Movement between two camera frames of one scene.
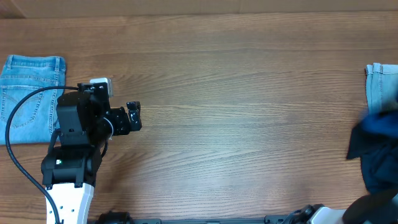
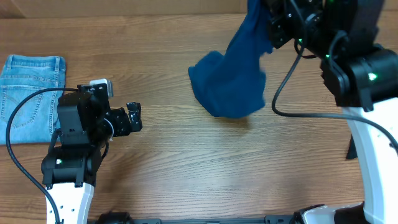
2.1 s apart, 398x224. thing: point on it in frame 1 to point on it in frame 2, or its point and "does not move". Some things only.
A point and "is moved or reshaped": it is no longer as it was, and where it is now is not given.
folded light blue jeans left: [35, 120] does not move
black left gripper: [134, 115] does not move
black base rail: [122, 217] does not move
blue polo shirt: [384, 122] is moved or reshaped
